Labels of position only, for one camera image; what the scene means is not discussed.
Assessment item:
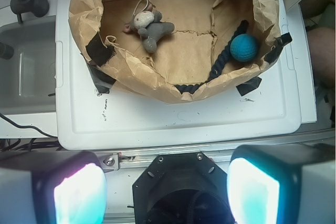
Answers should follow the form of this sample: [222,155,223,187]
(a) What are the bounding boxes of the aluminum frame rail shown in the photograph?
[96,129,335,172]

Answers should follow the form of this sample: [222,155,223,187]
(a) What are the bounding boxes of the brown paper bag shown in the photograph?
[69,0,282,103]

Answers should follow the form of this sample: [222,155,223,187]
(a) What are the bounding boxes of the black tape strip left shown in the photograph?
[87,64,116,94]

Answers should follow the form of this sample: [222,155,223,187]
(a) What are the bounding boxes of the blue textured ball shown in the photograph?
[230,34,259,62]

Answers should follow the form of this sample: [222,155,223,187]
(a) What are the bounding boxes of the black tape strip right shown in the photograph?
[236,77,262,97]

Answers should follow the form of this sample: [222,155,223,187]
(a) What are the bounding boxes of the dark blue rope toy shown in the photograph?
[175,20,249,94]

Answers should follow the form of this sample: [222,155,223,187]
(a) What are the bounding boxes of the black tape strip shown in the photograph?
[236,77,262,97]
[87,64,116,94]

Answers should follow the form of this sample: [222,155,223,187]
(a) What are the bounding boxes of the black cable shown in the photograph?
[0,112,57,138]

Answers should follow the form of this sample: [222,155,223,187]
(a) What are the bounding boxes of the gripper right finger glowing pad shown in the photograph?
[227,144,335,223]

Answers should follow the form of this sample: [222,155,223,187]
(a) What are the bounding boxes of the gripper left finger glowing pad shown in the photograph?
[1,151,107,223]

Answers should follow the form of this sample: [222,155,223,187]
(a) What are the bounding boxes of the gray plush animal toy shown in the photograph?
[123,0,175,54]

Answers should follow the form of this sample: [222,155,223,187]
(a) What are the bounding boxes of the gray sink basin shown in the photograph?
[1,16,56,115]

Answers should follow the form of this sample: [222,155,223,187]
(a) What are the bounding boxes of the white plastic bin lid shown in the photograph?
[55,0,301,152]

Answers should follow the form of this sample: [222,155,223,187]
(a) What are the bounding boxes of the black octagonal mount plate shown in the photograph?
[132,152,235,223]

